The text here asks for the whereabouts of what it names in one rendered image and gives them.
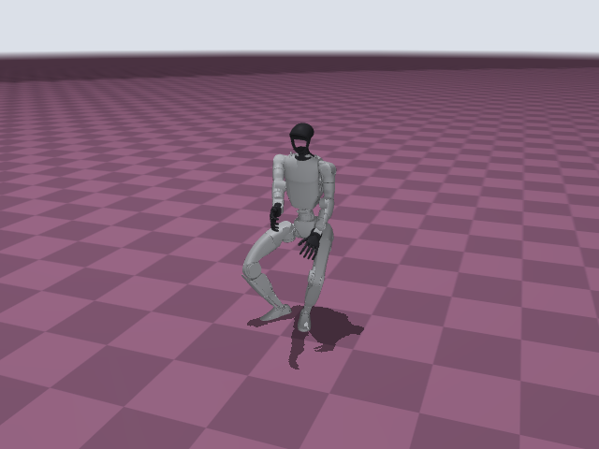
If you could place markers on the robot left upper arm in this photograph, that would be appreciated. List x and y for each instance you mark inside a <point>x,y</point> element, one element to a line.
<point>328,171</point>

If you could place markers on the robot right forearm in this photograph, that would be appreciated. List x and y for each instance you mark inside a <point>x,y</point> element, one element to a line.
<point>277,196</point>

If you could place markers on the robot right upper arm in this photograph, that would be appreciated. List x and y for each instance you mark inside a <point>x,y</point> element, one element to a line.
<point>278,171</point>

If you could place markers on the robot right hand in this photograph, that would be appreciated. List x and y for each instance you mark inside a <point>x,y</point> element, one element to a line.
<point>274,213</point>

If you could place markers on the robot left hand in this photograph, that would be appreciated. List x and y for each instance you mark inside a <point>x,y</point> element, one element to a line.
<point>312,242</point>

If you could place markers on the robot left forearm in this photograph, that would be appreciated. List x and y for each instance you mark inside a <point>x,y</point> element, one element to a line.
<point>323,217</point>

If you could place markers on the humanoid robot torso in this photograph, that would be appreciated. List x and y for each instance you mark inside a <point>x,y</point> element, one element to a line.
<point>304,187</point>

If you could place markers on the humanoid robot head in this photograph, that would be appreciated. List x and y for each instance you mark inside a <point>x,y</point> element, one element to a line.
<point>302,131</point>

